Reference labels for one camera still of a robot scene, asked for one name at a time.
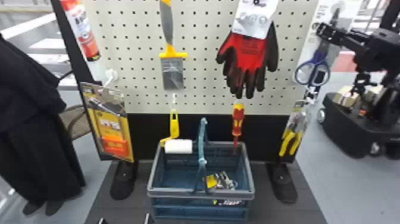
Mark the yellow silver carded tool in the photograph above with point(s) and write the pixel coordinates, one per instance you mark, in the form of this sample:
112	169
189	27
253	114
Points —
220	181

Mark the yellow pliers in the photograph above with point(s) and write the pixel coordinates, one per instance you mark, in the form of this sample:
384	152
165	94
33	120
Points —
289	140

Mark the blue basket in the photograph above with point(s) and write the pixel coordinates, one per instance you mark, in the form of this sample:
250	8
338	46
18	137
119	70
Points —
200	194

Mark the red white sealant tube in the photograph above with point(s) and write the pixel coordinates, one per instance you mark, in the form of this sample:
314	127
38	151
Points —
82	29

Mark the white pegboard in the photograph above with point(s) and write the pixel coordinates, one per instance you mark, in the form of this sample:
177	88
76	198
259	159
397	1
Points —
206	103

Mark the yellow paint roller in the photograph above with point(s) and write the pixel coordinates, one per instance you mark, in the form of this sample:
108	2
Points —
178	146

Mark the red yellow screwdriver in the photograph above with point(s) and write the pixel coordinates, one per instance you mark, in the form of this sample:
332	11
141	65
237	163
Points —
237	120

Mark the brown chair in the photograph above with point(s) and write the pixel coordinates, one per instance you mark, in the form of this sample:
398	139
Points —
76	122

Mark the blue scissors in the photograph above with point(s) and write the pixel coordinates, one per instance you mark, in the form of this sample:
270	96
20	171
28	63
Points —
315	67

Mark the person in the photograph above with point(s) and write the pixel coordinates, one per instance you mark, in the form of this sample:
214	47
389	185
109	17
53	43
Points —
28	125

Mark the red black gloves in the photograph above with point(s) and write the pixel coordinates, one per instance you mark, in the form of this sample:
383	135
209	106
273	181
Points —
247	56

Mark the yellow paint brush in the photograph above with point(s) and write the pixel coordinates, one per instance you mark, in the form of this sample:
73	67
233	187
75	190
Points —
172	67

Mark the yellow carded utility knife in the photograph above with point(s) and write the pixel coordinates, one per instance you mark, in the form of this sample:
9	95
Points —
109	125

